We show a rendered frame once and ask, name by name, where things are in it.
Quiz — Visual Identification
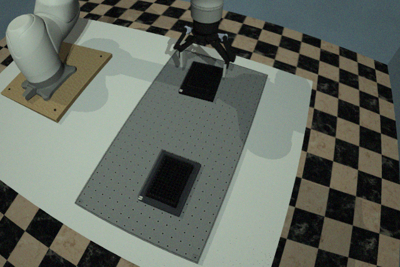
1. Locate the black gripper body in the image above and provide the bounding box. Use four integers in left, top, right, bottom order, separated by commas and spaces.
191, 20, 219, 45

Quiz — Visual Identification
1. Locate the black well plate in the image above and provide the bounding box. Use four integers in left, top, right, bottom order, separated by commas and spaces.
185, 63, 219, 94
146, 156, 193, 208

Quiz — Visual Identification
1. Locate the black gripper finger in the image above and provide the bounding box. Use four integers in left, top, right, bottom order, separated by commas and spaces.
173, 24, 202, 67
206, 33, 236, 78

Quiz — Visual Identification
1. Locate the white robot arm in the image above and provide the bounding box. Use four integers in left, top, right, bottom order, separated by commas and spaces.
6, 0, 224, 101

